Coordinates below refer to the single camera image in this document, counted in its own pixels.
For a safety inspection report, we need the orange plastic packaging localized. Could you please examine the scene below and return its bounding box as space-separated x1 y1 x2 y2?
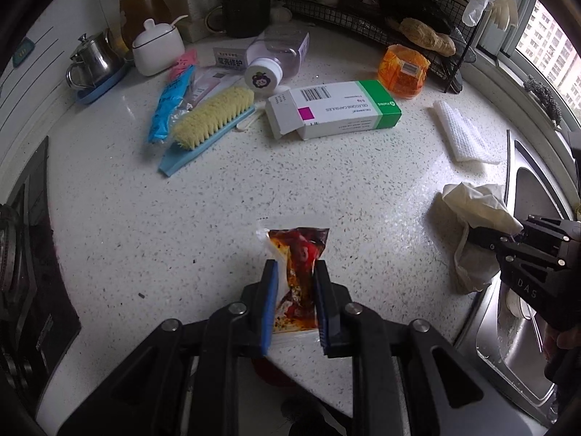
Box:
378 44 430 99

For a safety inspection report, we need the small white plastic spoon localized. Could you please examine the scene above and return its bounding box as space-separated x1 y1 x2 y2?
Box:
236 102 269 130

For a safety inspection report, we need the blue plastic wrapper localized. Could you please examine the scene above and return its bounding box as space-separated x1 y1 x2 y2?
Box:
148 64 196 145

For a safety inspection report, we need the red chili sauce packet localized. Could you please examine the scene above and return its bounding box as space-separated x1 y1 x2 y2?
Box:
256 225 332 334

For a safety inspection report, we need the clear bottle with white cap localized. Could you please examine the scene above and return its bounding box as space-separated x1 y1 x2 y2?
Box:
244 27 310 92

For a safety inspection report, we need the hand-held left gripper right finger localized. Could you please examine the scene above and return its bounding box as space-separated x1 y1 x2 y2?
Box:
313 259 552 436

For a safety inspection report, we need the hanging cream rubber glove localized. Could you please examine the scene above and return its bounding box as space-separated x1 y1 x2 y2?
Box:
492 0 519 28

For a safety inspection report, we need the black wire rack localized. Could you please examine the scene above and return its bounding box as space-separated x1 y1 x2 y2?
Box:
279 0 477 94

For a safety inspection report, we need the window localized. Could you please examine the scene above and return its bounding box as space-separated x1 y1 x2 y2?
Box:
515 0 581 123

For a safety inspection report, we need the large cooking oil bottle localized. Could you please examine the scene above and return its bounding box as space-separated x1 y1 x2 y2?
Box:
113 0 174 53

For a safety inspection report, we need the stainless steel teapot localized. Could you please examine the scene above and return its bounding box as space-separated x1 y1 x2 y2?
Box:
66 32 125 89

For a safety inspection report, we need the dark green mug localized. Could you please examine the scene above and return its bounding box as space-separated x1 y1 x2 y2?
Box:
204 0 272 39

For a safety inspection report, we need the blue saucer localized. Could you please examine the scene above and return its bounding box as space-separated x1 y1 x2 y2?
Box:
76 61 133 104

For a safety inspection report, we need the white waffle cloth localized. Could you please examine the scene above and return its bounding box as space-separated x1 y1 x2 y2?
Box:
431 100 503 164

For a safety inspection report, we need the pink plastic wrapper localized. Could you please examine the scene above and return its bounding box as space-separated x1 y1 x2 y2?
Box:
171 50 200 81

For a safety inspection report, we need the white ceramic sugar pot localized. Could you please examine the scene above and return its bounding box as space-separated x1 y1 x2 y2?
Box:
132 18 186 77

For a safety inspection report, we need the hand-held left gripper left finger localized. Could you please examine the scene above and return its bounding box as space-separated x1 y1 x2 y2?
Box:
59 259 280 436

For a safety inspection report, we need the white green medicine box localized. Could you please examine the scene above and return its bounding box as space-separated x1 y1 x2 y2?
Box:
264 80 403 141

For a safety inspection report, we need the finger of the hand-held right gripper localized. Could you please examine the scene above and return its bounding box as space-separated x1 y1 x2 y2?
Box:
522 215 581 255
467 227 567 270

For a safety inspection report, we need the ginger root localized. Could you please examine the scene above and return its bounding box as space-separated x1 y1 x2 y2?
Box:
398 17 456 56

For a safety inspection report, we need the beige rag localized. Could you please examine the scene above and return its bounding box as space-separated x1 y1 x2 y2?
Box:
429 182 524 296

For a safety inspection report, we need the blue scrub brush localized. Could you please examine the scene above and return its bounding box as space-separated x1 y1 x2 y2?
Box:
158 86 257 176

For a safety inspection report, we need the black gas stove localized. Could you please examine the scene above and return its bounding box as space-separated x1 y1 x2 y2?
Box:
0 136 82 421

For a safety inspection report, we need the black crumpled bag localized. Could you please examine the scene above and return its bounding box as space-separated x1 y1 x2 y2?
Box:
379 0 455 37

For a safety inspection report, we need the stainless steel sink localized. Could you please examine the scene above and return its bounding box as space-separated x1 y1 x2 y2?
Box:
454 129 581 424

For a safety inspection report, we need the dark scouring pad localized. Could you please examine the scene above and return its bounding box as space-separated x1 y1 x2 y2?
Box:
523 75 564 128

